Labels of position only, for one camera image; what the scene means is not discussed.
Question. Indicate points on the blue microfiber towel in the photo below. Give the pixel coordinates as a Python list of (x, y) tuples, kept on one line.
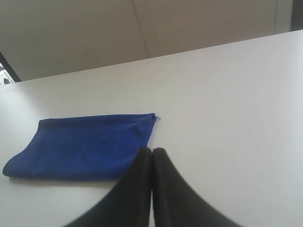
[(89, 148)]

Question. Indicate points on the dark window frame post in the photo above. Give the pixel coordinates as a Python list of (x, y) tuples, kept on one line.
[(297, 15)]

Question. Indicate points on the dark left window frame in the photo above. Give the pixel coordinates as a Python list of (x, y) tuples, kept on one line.
[(6, 66)]

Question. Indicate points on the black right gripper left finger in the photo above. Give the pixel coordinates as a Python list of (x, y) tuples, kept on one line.
[(129, 201)]

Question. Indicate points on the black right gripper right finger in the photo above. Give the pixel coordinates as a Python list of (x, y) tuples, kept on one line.
[(175, 203)]

